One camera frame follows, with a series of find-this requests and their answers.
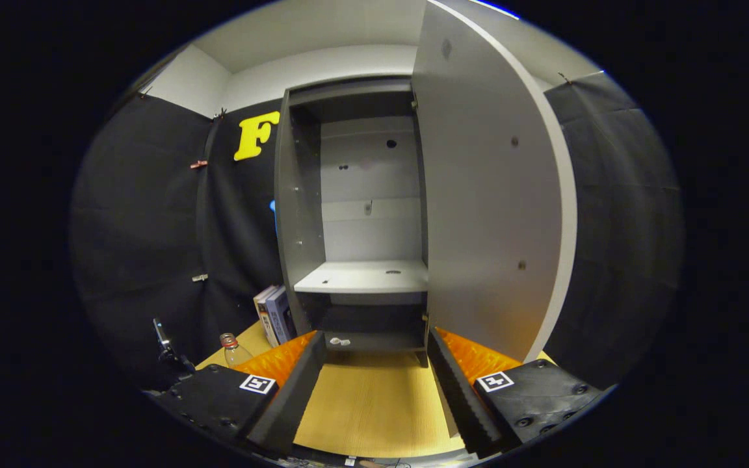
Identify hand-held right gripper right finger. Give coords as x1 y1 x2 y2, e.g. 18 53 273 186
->
427 326 603 459

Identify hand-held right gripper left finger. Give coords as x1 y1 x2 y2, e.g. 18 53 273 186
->
146 330 329 456

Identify clear glass bottle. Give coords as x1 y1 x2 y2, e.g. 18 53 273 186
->
220 333 253 368

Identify grey cabinet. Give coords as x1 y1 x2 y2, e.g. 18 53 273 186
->
274 77 430 368

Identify beige cabinet door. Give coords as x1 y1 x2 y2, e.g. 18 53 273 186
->
412 0 578 363

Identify white cabinet shelf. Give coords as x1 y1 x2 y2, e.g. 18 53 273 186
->
293 260 428 294

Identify dark spine book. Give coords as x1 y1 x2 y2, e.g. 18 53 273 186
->
257 289 282 348

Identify purple grey book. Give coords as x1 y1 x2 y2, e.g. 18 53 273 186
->
265 286 296 345

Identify white spine book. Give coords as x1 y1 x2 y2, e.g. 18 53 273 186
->
253 285 279 345

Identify black backdrop cloth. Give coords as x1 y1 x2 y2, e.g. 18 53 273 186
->
69 70 684 391

